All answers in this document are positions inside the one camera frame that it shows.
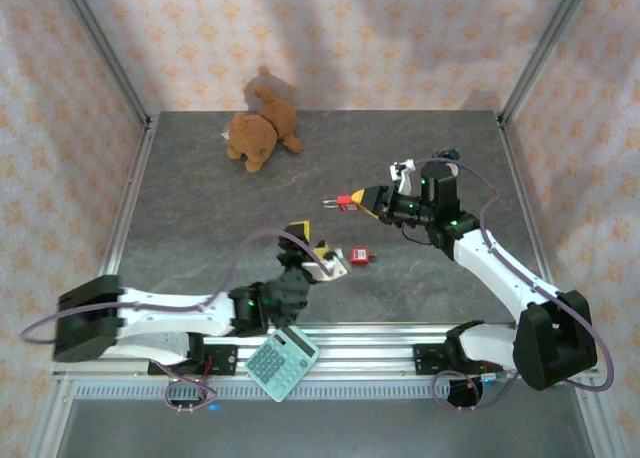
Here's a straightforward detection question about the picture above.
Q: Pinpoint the teal desk calculator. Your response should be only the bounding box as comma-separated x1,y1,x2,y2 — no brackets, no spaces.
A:
243,325,321,404

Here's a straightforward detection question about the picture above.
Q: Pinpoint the brown plush toy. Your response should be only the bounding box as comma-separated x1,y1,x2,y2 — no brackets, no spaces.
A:
222,84,305,174

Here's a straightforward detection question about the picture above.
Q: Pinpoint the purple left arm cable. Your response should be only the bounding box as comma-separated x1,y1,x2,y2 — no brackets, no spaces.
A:
20,229,334,414

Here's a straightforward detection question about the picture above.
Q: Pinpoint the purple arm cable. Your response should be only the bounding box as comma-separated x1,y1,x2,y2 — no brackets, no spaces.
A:
412,157,615,413
20,229,334,414

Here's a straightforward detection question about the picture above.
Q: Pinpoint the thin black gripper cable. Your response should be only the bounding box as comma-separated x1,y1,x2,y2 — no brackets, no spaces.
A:
402,225,441,248

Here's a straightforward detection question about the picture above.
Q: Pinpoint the aluminium table side rail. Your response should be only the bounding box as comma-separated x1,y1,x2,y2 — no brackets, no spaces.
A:
497,115,559,292
98,115,157,279

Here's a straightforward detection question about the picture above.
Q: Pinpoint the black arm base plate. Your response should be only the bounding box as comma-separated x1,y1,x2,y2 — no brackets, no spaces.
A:
412,342,504,378
148,344,239,378

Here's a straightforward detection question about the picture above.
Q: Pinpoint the aluminium mounting rail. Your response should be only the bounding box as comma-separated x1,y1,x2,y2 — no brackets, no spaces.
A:
52,322,601,382

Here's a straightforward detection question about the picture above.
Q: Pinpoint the slotted grey cable duct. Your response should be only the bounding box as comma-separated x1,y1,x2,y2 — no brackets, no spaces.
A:
74,381,576,402

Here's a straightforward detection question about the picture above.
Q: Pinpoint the aluminium frame post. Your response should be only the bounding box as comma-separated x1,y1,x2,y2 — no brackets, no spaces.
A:
52,0,154,129
497,0,596,129

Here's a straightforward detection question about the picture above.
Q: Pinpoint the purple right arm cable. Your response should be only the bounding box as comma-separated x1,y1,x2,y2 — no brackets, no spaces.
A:
412,157,615,413

